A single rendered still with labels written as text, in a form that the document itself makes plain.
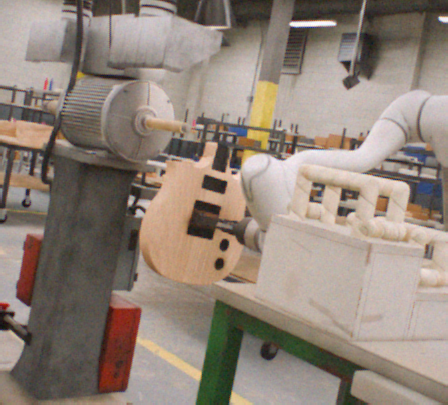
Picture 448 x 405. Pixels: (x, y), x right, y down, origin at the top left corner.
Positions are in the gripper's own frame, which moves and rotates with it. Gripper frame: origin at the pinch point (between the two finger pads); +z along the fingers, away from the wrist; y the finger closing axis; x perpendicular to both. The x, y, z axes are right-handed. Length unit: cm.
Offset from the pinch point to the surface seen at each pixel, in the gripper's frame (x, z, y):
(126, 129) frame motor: 20.4, 32.3, -11.6
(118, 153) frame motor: 12.9, 34.3, -10.8
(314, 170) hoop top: 15, -58, -27
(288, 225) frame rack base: 3, -54, -27
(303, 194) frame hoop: 10, -55, -25
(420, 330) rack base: -9, -77, -9
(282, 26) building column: 357, 714, 682
